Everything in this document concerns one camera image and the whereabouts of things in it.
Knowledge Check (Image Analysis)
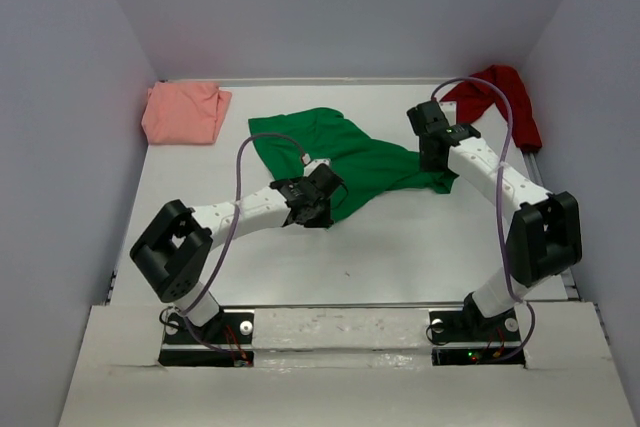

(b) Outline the green t-shirt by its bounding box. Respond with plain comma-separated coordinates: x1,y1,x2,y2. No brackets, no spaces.
248,107,456,222

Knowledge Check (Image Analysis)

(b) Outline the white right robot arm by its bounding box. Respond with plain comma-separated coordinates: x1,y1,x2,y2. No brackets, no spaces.
407,100,582,340

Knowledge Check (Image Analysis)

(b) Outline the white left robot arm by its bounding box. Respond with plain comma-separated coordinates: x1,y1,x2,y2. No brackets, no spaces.
129,161,348,350

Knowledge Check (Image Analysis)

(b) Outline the red t-shirt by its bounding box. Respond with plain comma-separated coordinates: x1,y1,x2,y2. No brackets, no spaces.
439,64,544,152

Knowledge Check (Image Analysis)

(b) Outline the folded pink t-shirt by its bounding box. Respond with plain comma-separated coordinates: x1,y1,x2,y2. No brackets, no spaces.
141,81,232,145

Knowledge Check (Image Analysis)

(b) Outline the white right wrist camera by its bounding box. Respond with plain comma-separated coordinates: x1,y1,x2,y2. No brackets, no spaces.
439,101,457,125

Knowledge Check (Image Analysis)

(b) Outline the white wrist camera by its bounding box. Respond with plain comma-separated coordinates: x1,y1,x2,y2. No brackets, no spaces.
301,153,331,176
439,101,457,125

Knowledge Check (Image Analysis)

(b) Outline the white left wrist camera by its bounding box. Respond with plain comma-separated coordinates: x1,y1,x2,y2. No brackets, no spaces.
301,153,331,176

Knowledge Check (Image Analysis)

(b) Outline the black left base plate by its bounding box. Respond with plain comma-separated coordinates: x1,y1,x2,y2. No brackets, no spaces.
158,307,255,368

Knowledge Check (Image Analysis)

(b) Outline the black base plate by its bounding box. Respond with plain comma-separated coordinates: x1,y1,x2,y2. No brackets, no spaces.
158,307,255,368
425,309,525,367

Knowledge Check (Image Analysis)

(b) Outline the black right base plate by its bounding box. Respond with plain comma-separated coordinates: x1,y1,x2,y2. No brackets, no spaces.
425,309,525,367

